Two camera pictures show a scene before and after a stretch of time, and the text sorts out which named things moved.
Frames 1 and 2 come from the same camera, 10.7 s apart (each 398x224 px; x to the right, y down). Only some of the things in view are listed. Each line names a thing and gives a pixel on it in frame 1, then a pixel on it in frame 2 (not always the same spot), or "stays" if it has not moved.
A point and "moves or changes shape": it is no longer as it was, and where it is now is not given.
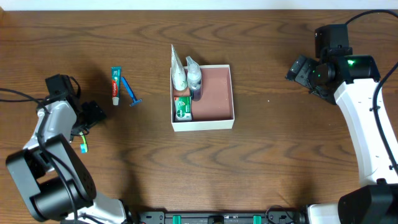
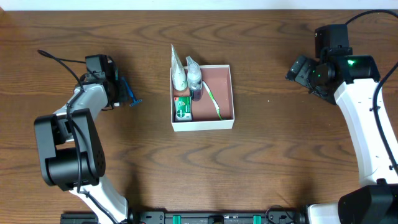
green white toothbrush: [84, 147] moves or changes shape
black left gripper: [86, 123] to [122, 92]
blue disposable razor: [130, 91] stays
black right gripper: [302, 74] stays
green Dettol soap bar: [183, 108] stays
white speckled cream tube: [179, 78] stays
